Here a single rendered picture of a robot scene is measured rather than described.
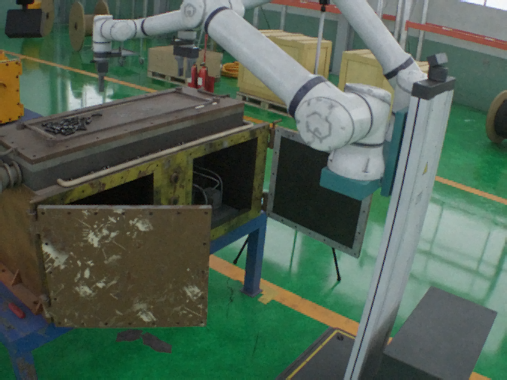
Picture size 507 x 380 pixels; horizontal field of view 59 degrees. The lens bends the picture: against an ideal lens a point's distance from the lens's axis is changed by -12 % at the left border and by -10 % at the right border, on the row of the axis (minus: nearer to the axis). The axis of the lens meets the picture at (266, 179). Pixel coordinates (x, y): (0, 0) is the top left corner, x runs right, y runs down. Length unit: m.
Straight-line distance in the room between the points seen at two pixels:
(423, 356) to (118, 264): 1.20
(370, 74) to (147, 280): 5.22
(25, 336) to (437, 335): 1.68
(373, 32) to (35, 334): 1.91
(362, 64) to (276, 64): 5.29
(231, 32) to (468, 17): 9.34
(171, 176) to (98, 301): 0.68
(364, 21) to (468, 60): 8.68
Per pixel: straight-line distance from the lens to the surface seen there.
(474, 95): 10.77
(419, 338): 1.97
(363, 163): 1.55
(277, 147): 2.81
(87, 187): 1.98
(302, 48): 7.20
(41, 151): 1.96
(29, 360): 2.26
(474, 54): 10.69
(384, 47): 2.11
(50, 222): 1.85
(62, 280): 1.98
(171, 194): 2.33
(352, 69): 6.80
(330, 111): 1.34
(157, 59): 9.34
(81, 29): 12.17
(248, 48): 1.53
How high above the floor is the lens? 2.05
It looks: 23 degrees down
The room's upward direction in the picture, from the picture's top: 6 degrees clockwise
